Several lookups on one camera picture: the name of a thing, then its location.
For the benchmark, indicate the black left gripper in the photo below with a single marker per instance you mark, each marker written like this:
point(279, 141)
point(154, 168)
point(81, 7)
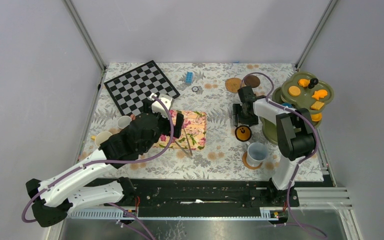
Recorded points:
point(148, 108)

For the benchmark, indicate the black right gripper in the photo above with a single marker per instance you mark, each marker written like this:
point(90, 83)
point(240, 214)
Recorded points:
point(237, 119)

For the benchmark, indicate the black orange face coaster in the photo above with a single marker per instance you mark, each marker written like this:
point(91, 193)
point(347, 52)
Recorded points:
point(243, 133)

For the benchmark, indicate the small pink handled cup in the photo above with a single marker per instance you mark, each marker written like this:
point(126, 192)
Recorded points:
point(125, 120)

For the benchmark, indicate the dark brown coaster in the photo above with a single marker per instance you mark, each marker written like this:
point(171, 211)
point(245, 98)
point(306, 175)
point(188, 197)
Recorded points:
point(252, 80)

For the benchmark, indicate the white mug front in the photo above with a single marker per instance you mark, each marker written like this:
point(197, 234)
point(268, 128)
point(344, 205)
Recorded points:
point(256, 152)

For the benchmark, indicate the plain orange coaster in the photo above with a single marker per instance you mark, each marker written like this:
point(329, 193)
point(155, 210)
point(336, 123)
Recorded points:
point(245, 163)

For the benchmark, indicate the blue donut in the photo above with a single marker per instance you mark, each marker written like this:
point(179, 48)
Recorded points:
point(287, 105)

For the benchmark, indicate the cream yellow cup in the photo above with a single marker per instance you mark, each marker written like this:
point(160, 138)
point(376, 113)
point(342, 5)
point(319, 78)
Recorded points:
point(101, 137)

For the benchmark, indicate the round brown cookie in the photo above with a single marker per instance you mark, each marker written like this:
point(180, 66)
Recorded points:
point(294, 91)

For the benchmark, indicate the square orange cracker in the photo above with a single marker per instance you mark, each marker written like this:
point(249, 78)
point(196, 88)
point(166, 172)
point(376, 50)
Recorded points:
point(317, 106)

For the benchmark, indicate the orange fish cookie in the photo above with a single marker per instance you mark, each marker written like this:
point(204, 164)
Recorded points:
point(319, 94)

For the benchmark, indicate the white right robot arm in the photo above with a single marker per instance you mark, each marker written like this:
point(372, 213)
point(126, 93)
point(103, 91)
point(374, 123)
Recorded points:
point(295, 133)

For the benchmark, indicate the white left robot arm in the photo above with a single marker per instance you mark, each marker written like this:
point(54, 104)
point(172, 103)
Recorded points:
point(52, 200)

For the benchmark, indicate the woven tan coaster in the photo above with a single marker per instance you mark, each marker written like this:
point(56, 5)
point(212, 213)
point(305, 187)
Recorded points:
point(233, 84)

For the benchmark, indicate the black white checkerboard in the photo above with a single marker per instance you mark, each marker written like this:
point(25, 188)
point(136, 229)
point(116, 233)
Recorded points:
point(129, 89)

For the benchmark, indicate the green three-tier stand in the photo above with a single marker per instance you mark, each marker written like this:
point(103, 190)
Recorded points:
point(311, 92)

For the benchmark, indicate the blue toy brick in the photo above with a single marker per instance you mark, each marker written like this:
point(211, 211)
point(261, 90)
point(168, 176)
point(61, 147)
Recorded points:
point(189, 78)

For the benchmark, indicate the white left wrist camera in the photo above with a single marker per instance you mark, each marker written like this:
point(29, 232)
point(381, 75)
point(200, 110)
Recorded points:
point(161, 103)

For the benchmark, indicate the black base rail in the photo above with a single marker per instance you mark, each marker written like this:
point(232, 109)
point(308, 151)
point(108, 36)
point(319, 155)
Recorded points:
point(204, 198)

